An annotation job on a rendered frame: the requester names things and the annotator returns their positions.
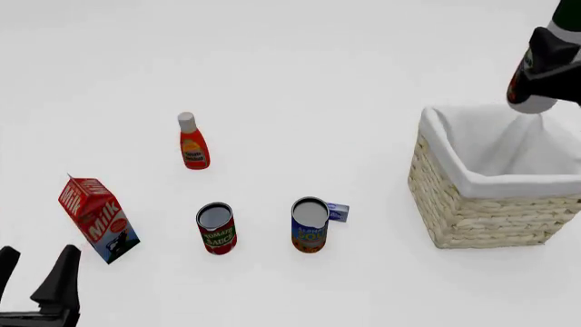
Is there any tomato sauce can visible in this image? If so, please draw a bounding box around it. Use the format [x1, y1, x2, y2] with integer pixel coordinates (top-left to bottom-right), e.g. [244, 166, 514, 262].
[195, 202, 239, 256]

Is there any woven straw basket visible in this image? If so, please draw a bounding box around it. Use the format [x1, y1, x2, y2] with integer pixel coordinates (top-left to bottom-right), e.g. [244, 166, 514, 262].
[407, 104, 581, 251]

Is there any red milk carton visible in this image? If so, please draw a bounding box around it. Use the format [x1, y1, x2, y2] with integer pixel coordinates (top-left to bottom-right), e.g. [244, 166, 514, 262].
[57, 172, 142, 265]

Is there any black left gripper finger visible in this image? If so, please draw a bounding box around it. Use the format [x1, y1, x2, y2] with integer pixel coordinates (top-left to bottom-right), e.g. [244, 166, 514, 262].
[29, 243, 83, 311]
[0, 245, 22, 302]

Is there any white cloth basket liner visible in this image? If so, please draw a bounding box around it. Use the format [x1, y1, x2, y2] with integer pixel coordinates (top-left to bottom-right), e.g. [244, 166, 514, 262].
[419, 104, 581, 199]

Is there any dark salad dressing bottle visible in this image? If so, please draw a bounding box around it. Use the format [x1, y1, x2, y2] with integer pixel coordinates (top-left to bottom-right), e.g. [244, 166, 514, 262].
[505, 0, 581, 115]

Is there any alphabet soup can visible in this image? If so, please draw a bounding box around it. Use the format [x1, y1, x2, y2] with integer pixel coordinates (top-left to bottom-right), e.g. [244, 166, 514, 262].
[290, 196, 330, 254]

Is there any small blue white box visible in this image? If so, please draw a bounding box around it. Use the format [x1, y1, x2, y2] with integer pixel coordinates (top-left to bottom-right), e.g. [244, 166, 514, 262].
[325, 202, 350, 223]

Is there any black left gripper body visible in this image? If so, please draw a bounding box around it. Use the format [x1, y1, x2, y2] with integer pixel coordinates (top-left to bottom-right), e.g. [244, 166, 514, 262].
[0, 301, 82, 327]

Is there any red ketchup bottle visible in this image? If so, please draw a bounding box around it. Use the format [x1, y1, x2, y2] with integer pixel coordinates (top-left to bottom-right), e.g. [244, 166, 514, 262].
[176, 111, 212, 171]

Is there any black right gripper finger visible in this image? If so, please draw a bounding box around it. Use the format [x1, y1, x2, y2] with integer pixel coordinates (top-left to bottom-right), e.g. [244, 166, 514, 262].
[518, 61, 581, 104]
[527, 25, 581, 75]

